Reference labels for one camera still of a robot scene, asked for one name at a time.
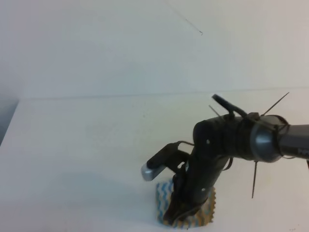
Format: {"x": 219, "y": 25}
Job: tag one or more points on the blue white wavy rag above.
{"x": 203, "y": 217}

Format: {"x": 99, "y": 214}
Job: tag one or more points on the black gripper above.
{"x": 192, "y": 186}

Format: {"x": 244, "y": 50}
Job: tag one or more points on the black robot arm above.
{"x": 216, "y": 142}

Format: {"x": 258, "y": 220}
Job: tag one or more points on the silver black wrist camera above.
{"x": 159, "y": 162}

